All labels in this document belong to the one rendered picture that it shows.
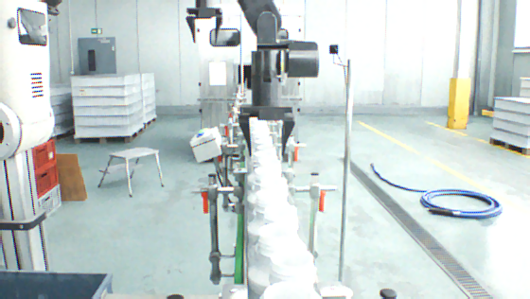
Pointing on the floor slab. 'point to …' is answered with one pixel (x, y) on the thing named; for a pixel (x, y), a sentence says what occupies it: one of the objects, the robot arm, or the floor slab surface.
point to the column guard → (458, 102)
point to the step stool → (129, 163)
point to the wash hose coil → (453, 194)
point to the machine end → (215, 109)
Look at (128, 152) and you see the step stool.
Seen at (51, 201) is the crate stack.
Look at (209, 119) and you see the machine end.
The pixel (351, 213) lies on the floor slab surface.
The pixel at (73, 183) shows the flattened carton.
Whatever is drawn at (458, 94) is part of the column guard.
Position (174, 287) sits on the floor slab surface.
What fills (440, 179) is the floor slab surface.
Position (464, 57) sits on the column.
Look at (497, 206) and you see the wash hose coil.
